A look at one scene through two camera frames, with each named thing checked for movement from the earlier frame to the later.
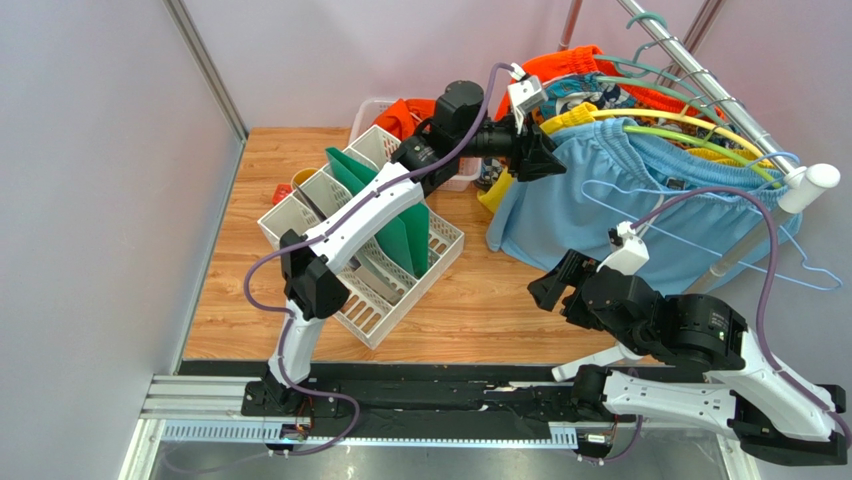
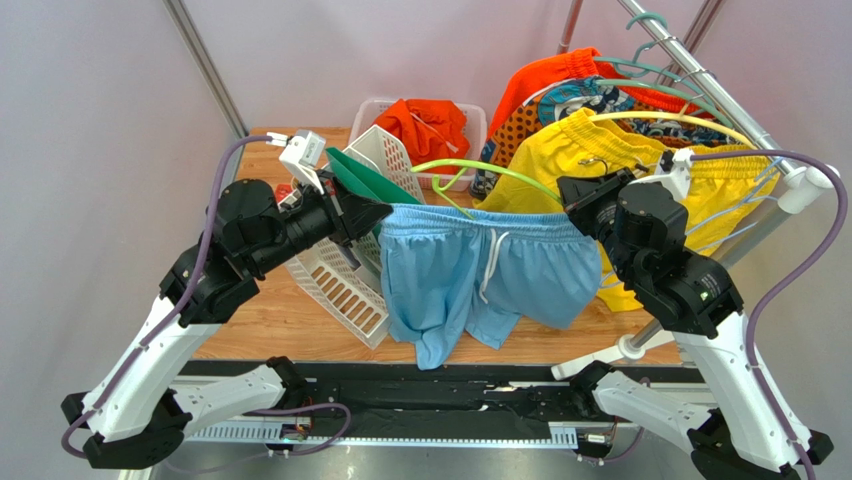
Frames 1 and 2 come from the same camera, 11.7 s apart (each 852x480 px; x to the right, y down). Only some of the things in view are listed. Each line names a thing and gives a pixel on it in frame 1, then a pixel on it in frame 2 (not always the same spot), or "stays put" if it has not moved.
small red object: [281, 191] stays put
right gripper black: [570, 285] to [584, 196]
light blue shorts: [610, 193] to [451, 272]
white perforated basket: [365, 112] stays put
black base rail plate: [420, 401] stays put
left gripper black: [533, 157] to [349, 217]
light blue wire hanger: [709, 247] to [761, 178]
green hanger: [740, 159] to [483, 165]
